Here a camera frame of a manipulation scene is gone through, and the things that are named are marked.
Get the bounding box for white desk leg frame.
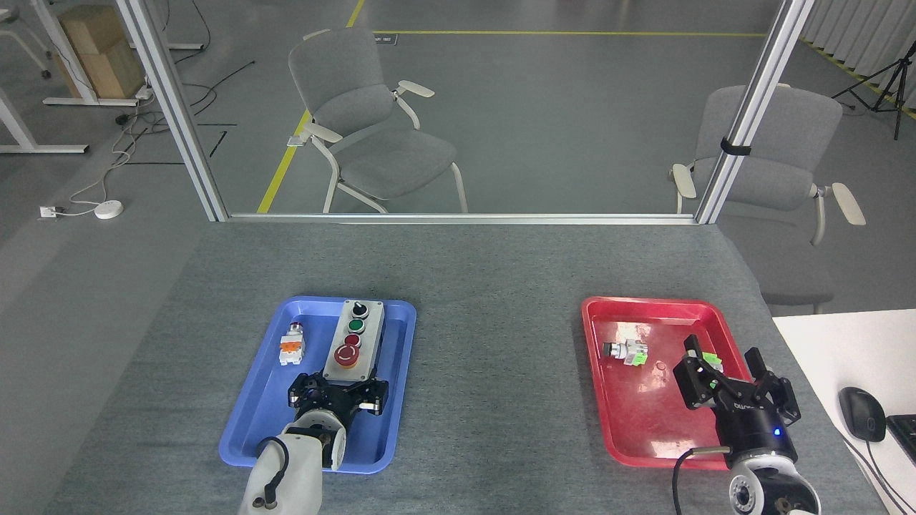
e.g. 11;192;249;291
29;0;141;107
0;86;91;155

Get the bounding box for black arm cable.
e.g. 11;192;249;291
671;445;731;515

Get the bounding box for black floor cable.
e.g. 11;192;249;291
122;61;257;155

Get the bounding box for black keyboard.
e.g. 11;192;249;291
885;414;916;466

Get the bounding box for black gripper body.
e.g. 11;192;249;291
716;401;799;471
299;393;367;431

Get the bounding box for black mouse cable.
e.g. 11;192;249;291
843;438;916;515

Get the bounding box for white side table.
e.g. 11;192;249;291
771;309;916;515

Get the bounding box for black tripod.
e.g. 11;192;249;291
831;57;916;142

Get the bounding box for blue plastic tray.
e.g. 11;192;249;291
219;296;417;475

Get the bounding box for black knob switch green block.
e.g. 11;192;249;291
602;339;650;367

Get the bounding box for grey chair with white armrests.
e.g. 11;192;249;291
669;84;867;316
287;27;469;215

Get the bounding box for orange white push button switch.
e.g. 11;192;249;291
278;323;307;366

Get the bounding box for red plastic tray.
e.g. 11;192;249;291
580;296;784;473

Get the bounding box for cardboard box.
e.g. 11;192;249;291
53;4;147;100

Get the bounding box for silver aluminium post black strap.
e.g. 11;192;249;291
693;0;817;225

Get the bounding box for grey control box with buttons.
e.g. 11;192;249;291
322;299;388;384

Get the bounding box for white pleated curtain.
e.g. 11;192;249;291
798;0;916;115

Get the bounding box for black computer mouse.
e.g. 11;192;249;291
838;386;887;443

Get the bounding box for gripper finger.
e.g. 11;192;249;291
288;371;336;413
673;334;739;413
744;347;802;424
342;379;390;418

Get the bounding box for white floor cable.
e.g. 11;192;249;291
56;118;155;214

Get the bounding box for silver aluminium rail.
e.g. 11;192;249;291
225;212;699;226

